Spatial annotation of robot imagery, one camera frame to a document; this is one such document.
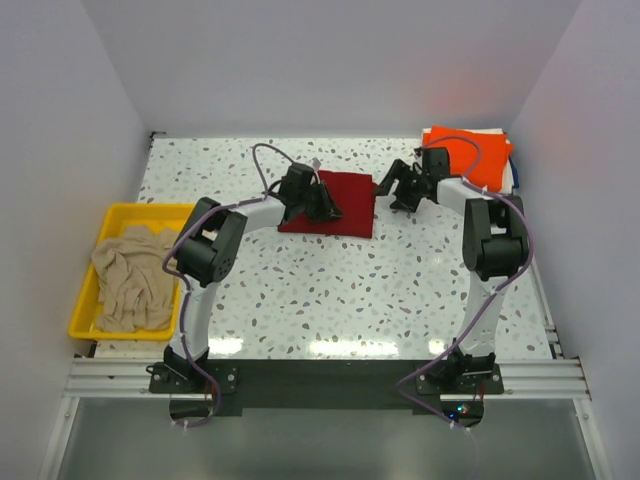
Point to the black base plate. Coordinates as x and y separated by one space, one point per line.
285 384

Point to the dark red t shirt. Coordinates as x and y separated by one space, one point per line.
353 195

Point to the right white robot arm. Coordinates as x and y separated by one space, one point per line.
497 245

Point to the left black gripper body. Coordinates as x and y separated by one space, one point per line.
302 201

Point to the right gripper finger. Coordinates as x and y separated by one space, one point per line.
408 195
395 173

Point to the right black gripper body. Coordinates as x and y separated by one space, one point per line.
418 178

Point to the aluminium frame rail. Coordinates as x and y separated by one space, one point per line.
124 378

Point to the folded blue t shirt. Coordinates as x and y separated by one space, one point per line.
515 175

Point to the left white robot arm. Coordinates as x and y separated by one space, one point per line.
207 247

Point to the folded orange t shirt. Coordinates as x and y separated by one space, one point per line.
475 155

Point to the beige t shirt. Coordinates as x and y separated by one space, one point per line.
134 290

